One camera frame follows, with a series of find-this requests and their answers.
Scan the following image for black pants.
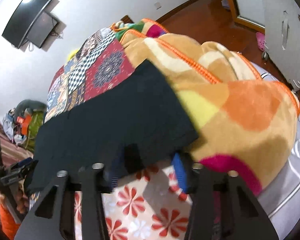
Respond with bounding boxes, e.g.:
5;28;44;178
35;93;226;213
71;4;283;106
24;60;198;194

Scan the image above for orange sleeve forearm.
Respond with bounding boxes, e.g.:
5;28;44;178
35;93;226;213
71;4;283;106
0;204;20;240

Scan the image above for person's left hand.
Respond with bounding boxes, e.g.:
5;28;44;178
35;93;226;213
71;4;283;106
0;184;29;214

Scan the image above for striped pink curtain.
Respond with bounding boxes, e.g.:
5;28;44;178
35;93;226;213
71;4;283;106
0;109;35;223

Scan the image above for orange box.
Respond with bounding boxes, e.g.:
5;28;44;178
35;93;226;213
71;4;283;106
17;115;32;135

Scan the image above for green patterned bag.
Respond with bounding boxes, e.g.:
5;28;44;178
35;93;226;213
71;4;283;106
23;112;44;153

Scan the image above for colourful patchwork bedspread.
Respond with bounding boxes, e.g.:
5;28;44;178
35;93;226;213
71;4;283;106
29;28;191;239

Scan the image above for grey plush toy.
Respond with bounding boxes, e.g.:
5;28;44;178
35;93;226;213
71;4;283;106
14;99;46;119

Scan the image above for orange fleece blanket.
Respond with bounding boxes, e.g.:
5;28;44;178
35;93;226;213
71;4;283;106
111;19;300;194

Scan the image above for grey mattress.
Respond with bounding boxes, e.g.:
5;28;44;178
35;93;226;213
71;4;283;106
241;67;300;239

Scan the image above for yellow curved tube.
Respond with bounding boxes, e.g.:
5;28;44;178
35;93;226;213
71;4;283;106
66;49;79;62

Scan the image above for pink slipper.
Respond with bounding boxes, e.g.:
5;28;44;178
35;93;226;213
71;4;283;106
256;32;265;52

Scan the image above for white cabinet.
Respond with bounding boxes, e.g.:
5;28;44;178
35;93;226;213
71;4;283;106
262;0;300;91

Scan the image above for small wall monitor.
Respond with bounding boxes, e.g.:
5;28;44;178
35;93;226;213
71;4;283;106
26;11;59;48

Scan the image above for curved black wall screen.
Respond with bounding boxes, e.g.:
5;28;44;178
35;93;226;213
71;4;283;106
2;0;52;49

